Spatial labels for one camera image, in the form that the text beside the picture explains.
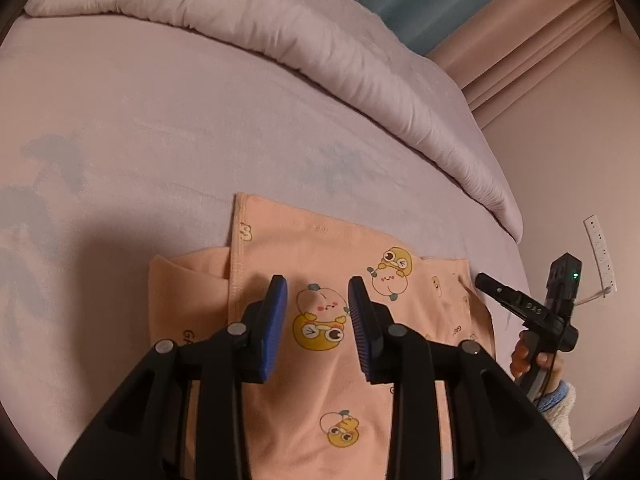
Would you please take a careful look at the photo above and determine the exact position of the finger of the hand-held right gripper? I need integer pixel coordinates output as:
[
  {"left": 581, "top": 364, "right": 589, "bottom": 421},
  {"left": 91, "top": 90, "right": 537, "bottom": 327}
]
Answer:
[{"left": 475, "top": 273, "right": 531, "bottom": 316}]

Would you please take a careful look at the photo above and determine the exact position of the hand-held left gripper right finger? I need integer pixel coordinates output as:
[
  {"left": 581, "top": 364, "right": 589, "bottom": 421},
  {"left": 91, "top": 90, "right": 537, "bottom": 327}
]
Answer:
[{"left": 347, "top": 276, "right": 585, "bottom": 480}]

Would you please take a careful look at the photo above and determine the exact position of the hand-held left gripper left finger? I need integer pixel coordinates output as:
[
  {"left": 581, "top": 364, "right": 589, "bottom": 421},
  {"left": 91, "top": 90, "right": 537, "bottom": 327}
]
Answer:
[{"left": 57, "top": 275, "right": 288, "bottom": 480}]

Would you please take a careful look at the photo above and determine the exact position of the peach printed pajama top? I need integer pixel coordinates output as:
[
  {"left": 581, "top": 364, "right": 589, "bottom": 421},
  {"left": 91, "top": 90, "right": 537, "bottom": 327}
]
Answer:
[{"left": 148, "top": 191, "right": 497, "bottom": 480}]

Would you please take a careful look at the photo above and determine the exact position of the person's right forearm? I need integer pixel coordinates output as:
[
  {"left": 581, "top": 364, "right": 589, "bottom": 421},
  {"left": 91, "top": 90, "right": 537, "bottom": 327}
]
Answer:
[{"left": 534, "top": 380, "right": 581, "bottom": 453}]

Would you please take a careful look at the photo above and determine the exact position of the person's right hand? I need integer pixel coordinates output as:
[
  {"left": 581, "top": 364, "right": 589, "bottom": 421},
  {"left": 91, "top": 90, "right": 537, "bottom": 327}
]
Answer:
[{"left": 510, "top": 331, "right": 565, "bottom": 387}]

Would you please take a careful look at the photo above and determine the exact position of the pink curtain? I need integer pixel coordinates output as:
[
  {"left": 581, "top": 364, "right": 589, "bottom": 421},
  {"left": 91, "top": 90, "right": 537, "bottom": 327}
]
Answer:
[{"left": 425, "top": 0, "right": 618, "bottom": 128}]

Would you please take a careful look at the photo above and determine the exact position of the pale grey duvet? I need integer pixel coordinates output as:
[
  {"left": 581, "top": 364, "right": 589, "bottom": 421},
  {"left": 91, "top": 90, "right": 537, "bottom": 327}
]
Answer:
[{"left": 25, "top": 0, "right": 523, "bottom": 243}]

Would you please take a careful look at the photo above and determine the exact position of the teal curtain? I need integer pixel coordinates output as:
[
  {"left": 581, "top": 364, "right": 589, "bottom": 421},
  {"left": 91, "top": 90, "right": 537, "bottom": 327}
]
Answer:
[{"left": 285, "top": 0, "right": 566, "bottom": 58}]

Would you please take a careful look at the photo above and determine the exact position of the white cable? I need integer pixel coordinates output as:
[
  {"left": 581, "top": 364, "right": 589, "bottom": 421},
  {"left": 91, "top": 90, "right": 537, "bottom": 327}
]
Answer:
[{"left": 575, "top": 287, "right": 614, "bottom": 307}]

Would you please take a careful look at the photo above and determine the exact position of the white wall socket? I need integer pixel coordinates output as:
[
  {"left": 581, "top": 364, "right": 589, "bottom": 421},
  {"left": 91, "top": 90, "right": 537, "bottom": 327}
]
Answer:
[{"left": 583, "top": 215, "right": 617, "bottom": 297}]

